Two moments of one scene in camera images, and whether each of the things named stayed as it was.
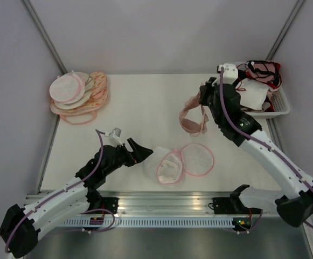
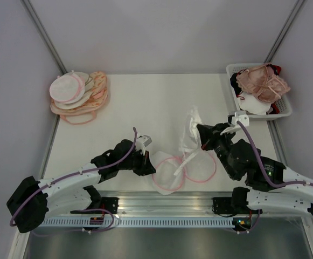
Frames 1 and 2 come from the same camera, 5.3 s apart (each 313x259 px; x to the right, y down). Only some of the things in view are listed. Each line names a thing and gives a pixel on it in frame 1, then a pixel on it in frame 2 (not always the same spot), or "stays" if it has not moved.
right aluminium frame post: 284,31 stays
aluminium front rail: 178,203 stays
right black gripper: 205,90 → 209,134
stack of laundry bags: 75,96 stays
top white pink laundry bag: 68,88 stays
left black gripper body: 123,157 → 139,163
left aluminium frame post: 43,35 stays
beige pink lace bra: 190,125 → 263,82
